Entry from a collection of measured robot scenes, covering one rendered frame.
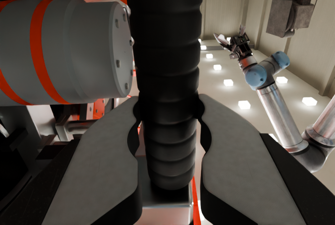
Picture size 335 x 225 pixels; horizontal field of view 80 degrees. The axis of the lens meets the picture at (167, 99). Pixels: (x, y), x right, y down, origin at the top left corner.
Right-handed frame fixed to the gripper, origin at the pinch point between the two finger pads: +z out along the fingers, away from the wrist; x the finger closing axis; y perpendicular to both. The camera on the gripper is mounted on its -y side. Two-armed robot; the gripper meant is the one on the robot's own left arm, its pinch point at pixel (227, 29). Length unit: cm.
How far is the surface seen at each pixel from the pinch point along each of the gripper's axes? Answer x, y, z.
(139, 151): 51, 64, -51
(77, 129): 63, 53, -42
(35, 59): 58, 71, -39
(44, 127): 66, 57, -42
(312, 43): -947, -983, 329
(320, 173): -398, -655, -237
